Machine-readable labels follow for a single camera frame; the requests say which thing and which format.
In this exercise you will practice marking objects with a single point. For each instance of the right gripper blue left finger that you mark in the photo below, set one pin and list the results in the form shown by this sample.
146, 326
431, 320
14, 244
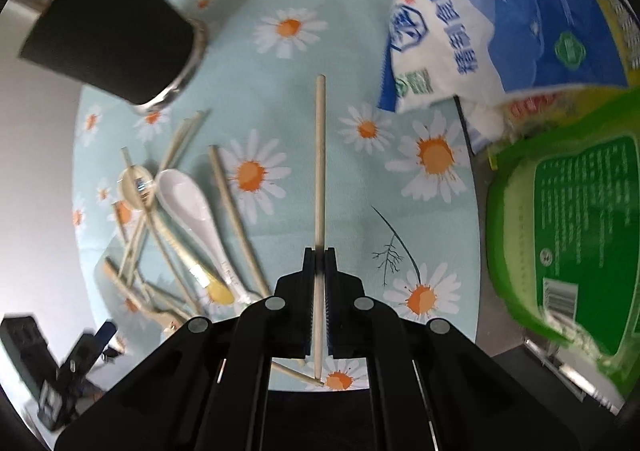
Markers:
308, 275

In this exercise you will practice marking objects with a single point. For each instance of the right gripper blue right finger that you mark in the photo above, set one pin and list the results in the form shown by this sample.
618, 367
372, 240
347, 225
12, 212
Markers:
333, 302

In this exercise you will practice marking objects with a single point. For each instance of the white ceramic spoon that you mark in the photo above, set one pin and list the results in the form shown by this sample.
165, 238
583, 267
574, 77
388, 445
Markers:
186, 204

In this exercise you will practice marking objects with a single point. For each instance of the wooden chopstick crossing spoons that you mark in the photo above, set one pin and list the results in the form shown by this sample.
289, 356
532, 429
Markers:
150, 230

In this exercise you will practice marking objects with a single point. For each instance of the wooden chopstick pair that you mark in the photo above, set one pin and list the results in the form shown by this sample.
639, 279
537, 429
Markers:
181, 136

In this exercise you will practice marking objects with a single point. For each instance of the cream spoon blue cartoon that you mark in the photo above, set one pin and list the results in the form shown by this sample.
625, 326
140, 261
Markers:
206, 280

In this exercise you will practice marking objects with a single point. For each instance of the daisy print blue tablecloth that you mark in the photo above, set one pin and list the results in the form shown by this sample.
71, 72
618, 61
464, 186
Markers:
401, 210

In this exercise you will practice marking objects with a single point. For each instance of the green sugar bag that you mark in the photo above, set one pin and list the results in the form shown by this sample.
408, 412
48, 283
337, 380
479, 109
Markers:
562, 237

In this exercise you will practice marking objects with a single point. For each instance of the black cylindrical utensil holder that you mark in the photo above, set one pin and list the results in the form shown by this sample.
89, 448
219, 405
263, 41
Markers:
145, 52

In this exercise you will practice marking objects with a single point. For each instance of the blue white salt bag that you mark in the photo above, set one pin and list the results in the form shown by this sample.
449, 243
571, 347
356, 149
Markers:
490, 52

